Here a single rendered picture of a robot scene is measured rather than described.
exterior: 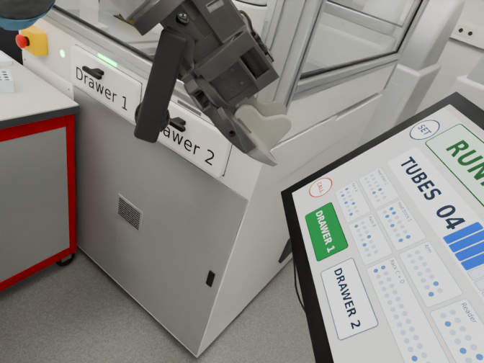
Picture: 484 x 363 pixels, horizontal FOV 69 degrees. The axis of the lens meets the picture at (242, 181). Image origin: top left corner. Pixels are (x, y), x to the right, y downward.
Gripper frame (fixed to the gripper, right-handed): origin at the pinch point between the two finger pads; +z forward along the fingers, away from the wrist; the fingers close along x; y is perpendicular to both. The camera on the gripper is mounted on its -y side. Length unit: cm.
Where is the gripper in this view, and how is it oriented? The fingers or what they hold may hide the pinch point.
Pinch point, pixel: (264, 159)
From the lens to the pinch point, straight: 42.6
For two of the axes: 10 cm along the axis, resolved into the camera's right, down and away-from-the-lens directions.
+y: 8.1, -5.0, -3.1
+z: 5.9, 6.5, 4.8
